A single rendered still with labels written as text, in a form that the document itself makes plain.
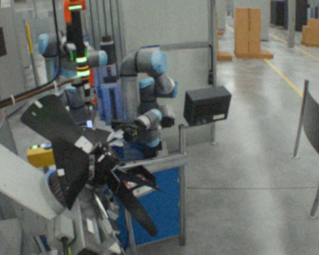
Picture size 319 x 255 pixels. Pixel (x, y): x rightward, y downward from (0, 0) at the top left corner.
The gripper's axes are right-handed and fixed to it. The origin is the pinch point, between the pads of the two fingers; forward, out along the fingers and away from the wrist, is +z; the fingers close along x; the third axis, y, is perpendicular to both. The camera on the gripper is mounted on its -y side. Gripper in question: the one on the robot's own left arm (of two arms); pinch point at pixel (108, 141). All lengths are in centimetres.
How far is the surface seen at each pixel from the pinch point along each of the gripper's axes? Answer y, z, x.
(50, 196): 6.8, 39.0, 2.5
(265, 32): -224, -1210, 115
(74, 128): -0.1, 18.2, -14.8
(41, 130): -4.1, 30.5, -18.1
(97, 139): -3.9, 3.2, -1.1
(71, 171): 22.3, 37.8, -16.7
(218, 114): 25, -68, 6
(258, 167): 37, -188, 116
